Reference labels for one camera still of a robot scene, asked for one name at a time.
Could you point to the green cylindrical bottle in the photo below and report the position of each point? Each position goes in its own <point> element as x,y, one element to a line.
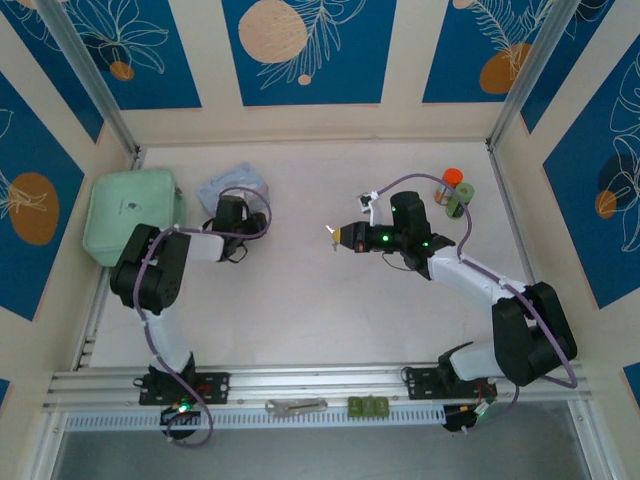
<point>461,197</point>

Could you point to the mint green zip pouch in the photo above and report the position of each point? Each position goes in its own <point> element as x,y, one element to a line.
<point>130,210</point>

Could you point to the silver metal wrench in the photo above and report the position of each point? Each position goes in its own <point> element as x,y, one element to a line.
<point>295,406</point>

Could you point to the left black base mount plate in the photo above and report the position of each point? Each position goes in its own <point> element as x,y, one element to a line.
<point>215,387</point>

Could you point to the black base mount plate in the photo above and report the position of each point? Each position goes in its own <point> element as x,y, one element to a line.
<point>215,387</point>
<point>422,382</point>

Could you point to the light blue printed pouch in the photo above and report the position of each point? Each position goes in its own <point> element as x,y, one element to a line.
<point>235,177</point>

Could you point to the left black base electronics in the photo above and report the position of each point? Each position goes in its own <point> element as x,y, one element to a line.
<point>180,417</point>

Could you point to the aluminium frame post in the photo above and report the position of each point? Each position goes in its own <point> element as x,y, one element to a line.
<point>85,65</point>
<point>535,65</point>

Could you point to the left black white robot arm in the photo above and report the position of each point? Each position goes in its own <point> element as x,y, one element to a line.
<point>161,340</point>

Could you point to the small green square block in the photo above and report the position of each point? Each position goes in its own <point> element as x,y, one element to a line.
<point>382,405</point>
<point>368,406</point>
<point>355,406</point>

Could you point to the aluminium side rail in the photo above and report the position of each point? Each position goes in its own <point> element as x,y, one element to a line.
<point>510,210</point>
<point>95,325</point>

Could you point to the orange cap bottle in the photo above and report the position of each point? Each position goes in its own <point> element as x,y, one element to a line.
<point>450,177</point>

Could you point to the black base electronics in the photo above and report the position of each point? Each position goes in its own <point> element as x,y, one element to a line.
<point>180,417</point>
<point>460,417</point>

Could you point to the aluminium mounting rail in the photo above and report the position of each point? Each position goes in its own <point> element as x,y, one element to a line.
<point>310,382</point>

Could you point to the right black base electronics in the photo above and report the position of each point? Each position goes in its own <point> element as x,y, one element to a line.
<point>460,417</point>

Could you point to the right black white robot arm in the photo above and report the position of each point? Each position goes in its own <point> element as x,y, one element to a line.
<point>475,280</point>

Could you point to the small silver key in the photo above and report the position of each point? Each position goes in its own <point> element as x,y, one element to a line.
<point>333,244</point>

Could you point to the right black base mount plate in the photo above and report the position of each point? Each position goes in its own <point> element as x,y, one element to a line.
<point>422,382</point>

